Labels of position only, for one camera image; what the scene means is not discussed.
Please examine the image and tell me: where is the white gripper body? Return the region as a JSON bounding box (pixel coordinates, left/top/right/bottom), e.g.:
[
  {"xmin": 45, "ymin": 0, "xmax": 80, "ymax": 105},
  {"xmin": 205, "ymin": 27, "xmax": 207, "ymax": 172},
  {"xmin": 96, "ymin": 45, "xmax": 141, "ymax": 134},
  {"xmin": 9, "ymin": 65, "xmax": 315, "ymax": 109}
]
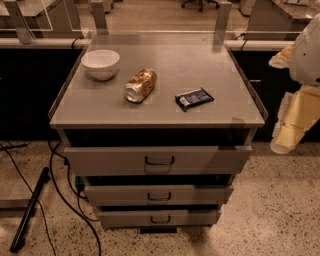
[{"xmin": 289, "ymin": 13, "xmax": 320, "ymax": 86}]

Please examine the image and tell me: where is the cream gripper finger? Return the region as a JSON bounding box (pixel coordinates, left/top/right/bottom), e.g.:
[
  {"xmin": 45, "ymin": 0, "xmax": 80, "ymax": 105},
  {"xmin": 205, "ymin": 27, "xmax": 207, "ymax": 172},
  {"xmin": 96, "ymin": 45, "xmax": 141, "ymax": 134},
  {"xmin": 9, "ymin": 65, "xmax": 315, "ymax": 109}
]
[
  {"xmin": 270, "ymin": 86, "xmax": 320, "ymax": 154},
  {"xmin": 269, "ymin": 45, "xmax": 293, "ymax": 69}
]

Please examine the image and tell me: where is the grey drawer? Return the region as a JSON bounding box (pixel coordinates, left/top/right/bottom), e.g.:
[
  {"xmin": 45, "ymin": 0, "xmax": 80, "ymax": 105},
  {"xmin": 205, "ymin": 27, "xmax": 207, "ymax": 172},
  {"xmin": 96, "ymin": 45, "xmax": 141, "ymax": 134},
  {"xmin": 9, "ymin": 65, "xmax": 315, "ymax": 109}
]
[
  {"xmin": 64, "ymin": 146, "xmax": 252, "ymax": 176},
  {"xmin": 98, "ymin": 209, "xmax": 221, "ymax": 229},
  {"xmin": 85, "ymin": 185, "xmax": 233, "ymax": 206}
]

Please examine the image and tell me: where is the grey metal drawer cabinet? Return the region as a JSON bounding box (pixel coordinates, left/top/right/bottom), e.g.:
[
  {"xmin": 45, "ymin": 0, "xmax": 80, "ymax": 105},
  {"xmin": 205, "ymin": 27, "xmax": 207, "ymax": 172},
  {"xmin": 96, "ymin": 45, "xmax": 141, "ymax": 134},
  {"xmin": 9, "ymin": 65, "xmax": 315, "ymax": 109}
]
[{"xmin": 47, "ymin": 32, "xmax": 269, "ymax": 234}]

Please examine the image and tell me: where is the grey desk far right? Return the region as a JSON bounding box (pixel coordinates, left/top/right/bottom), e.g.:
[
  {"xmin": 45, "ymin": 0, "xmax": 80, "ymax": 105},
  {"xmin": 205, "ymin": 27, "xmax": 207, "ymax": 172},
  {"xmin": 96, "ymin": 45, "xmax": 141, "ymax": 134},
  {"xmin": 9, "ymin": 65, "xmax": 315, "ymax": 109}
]
[{"xmin": 245, "ymin": 0, "xmax": 319, "ymax": 41}]

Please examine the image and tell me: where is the grey desk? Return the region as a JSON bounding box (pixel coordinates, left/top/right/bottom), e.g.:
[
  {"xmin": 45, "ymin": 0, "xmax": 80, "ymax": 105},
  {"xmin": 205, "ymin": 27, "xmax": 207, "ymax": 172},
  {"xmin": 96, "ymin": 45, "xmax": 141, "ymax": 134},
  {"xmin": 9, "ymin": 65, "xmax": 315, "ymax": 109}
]
[
  {"xmin": 245, "ymin": 0, "xmax": 319, "ymax": 41},
  {"xmin": 0, "ymin": 0, "xmax": 83, "ymax": 39}
]

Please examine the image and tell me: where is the dark blue snack packet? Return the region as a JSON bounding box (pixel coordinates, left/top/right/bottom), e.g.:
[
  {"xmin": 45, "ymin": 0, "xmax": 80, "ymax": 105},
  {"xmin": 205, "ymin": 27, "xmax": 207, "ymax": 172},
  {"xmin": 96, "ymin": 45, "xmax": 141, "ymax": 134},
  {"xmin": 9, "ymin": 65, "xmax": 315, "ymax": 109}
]
[{"xmin": 175, "ymin": 88, "xmax": 214, "ymax": 112}]

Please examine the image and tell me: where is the black office chair base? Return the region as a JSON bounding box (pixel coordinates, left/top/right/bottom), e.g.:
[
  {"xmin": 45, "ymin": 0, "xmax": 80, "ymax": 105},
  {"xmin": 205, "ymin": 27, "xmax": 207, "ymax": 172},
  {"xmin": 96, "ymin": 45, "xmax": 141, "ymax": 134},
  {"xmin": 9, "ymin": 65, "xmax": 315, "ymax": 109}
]
[{"xmin": 181, "ymin": 0, "xmax": 220, "ymax": 12}]

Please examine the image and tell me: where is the crushed gold soda can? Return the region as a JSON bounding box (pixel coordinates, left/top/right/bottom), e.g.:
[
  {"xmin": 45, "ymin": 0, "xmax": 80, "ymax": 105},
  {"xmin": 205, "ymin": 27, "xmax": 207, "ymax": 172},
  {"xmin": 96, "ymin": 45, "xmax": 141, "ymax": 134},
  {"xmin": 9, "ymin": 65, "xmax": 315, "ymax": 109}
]
[{"xmin": 124, "ymin": 68, "xmax": 157, "ymax": 103}]

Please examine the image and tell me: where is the white ceramic bowl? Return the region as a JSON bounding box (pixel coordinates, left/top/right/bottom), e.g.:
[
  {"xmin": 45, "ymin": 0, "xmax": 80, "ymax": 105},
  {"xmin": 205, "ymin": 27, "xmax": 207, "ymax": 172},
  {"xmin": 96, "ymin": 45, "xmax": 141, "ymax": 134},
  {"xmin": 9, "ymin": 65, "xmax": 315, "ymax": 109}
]
[{"xmin": 81, "ymin": 49, "xmax": 120, "ymax": 81}]

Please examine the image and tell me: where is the grey desk far left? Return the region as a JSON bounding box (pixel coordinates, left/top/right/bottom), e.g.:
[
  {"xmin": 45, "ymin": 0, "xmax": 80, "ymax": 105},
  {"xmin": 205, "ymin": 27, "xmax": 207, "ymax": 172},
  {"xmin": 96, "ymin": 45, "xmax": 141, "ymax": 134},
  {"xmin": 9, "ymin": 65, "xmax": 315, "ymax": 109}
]
[{"xmin": 0, "ymin": 0, "xmax": 83, "ymax": 39}]

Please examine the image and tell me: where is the black bar on floor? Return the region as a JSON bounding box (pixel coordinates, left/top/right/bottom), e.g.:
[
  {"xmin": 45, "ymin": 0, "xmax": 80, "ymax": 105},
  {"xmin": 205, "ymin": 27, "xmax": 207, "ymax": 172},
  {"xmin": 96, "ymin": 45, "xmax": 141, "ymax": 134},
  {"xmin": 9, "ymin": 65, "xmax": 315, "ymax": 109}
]
[{"xmin": 10, "ymin": 167, "xmax": 50, "ymax": 253}]

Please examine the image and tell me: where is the white horizontal rail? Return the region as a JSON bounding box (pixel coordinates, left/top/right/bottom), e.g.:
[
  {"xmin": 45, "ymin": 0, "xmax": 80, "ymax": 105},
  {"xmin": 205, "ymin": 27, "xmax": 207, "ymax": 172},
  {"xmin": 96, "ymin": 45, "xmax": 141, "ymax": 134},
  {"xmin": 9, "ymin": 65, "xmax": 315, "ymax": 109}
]
[{"xmin": 0, "ymin": 37, "xmax": 296, "ymax": 52}]

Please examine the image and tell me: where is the thin black floor cable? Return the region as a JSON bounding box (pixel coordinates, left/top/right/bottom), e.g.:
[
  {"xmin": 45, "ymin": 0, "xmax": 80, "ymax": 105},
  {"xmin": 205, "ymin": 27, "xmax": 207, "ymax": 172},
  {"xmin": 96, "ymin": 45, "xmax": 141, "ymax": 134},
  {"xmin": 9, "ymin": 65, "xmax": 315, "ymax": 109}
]
[{"xmin": 0, "ymin": 141, "xmax": 58, "ymax": 256}]

